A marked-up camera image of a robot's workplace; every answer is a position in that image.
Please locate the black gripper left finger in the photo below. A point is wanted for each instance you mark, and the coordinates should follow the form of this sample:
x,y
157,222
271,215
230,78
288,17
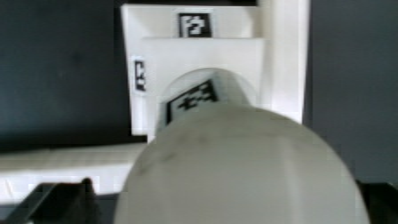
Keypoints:
x,y
57,204

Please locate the white U-shaped frame fence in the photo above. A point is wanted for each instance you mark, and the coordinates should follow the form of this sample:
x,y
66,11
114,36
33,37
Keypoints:
x,y
66,164

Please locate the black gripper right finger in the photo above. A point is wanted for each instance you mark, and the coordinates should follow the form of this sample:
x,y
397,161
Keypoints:
x,y
381,200

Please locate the white lamp bulb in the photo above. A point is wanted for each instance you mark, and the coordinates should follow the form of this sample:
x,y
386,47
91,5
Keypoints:
x,y
237,167

